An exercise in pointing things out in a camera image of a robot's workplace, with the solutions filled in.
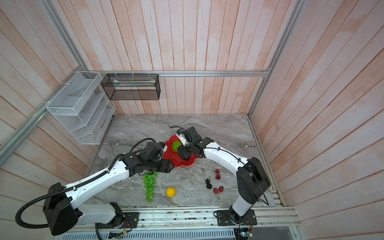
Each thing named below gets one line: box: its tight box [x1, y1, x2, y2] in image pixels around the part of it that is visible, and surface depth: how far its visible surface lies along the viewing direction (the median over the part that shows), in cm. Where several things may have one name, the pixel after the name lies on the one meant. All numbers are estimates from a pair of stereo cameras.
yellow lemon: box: [166, 186, 177, 198], surface depth 81 cm
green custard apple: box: [172, 140, 183, 153], surface depth 97 cm
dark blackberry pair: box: [205, 178, 213, 189], surface depth 85 cm
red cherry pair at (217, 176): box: [215, 169, 221, 180], surface depth 89 cm
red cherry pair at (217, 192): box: [213, 186, 224, 200], surface depth 83 cm
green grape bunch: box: [143, 172, 159, 203], surface depth 83 cm
